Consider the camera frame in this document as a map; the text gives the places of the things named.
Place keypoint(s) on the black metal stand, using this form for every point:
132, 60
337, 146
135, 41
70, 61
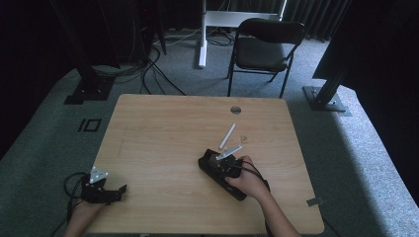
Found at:
324, 97
89, 84

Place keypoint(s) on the black folding chair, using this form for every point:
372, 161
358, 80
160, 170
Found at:
262, 54

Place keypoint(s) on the person's left hand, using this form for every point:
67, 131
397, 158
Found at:
86, 211

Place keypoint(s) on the white desk frame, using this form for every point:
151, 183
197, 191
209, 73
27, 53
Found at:
206, 29

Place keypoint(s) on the dark curtain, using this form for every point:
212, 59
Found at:
316, 16

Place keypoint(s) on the white pen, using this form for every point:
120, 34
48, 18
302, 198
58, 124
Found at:
228, 135

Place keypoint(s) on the person's right hand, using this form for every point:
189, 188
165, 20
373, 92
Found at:
250, 184

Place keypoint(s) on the grey round table grommet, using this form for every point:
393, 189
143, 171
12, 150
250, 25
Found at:
235, 110

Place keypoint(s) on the grey tape piece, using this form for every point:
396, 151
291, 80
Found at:
315, 201

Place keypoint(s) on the black mesh pencil case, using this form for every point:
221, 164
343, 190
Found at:
209, 168

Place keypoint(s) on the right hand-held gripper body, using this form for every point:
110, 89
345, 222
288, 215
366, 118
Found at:
227, 166

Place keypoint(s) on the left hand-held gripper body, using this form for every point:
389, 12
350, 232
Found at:
94, 193

